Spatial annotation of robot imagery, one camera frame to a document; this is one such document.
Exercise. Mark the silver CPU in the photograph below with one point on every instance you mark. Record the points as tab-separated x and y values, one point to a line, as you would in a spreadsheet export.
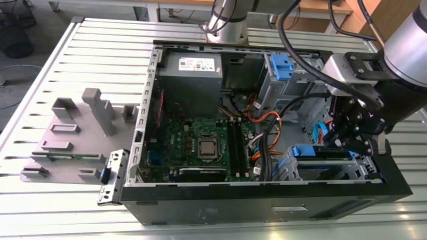
208	147

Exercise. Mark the blue VGA port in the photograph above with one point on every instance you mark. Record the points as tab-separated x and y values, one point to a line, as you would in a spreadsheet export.
156	158

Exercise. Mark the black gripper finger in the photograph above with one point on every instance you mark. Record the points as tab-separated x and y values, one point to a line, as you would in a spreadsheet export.
349	115
363	142

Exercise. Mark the grey power supply unit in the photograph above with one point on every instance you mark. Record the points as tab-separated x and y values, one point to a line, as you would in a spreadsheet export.
186	95

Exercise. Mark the black open PC case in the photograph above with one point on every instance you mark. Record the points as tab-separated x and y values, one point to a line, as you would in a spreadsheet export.
233	200

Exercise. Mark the white metal desk frame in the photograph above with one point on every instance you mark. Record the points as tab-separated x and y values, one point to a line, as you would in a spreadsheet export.
150	13

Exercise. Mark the hard disk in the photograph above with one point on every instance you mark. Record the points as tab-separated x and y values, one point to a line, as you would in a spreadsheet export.
303	151

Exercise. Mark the wooden top desk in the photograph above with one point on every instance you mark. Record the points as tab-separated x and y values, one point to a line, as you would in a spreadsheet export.
313	12

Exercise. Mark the metal card retention bracket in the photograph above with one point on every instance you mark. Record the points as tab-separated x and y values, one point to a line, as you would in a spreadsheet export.
116	160

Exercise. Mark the black RAM slot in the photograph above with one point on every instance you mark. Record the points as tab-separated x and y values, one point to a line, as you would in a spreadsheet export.
240	147
232	147
244	147

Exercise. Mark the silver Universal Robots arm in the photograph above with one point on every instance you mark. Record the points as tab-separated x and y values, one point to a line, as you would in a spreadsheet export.
229	30

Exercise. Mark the black graphics card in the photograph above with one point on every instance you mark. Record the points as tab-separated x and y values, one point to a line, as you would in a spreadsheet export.
200	173

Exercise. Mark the black waste bin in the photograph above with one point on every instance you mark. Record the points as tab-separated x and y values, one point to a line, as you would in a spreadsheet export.
16	47

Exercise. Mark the grey parts rack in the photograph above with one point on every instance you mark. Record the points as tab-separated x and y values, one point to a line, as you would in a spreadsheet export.
82	140

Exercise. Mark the wooden cabinet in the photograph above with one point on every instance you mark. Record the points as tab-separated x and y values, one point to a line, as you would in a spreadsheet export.
396	10

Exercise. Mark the metal disk bay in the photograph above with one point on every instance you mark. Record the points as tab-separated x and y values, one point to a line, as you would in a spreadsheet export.
333	162

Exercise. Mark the green motherboard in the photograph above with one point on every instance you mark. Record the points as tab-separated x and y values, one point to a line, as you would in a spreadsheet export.
180	130

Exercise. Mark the metal optical drive cage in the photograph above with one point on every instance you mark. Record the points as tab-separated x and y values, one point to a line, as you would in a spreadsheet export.
293	87

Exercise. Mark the blue drive cage latch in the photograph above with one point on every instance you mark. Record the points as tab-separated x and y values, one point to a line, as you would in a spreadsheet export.
281	67

